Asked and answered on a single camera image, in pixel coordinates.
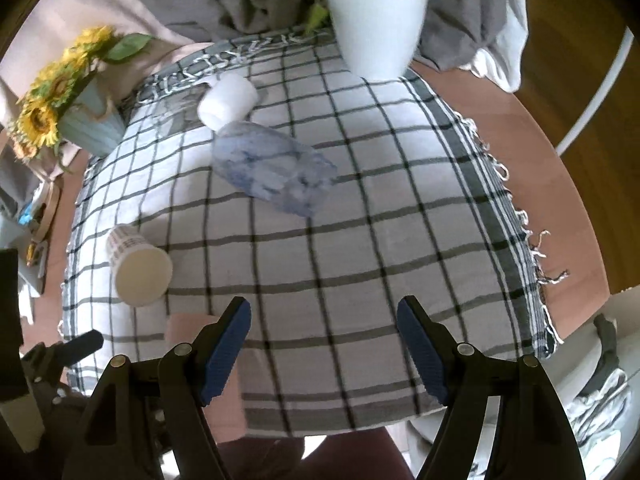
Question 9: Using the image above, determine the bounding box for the grey blanket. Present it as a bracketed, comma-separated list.
[140, 0, 528, 93]

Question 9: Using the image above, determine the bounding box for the round wooden tray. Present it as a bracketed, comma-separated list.
[28, 180, 61, 243]

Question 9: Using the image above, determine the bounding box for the white plastic cup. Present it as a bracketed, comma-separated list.
[196, 73, 259, 131]

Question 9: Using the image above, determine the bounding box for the plain pink paper cup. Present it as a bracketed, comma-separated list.
[165, 313, 247, 444]

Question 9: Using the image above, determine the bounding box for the clear cup blue lettering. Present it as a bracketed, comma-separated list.
[212, 122, 337, 218]

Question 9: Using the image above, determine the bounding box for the checkered black white tablecloth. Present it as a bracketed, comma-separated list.
[62, 30, 562, 437]

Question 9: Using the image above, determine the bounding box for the houndstooth patterned paper cup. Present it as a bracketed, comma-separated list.
[106, 224, 174, 308]

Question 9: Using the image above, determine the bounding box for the blue ribbed flower vase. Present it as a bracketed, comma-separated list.
[58, 76, 126, 157]

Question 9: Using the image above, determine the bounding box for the artificial sunflower bouquet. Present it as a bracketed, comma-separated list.
[6, 25, 154, 164]

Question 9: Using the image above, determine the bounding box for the white plant pot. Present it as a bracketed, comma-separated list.
[328, 0, 428, 81]

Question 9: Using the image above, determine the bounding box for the dark transparent square container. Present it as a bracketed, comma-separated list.
[150, 84, 209, 139]

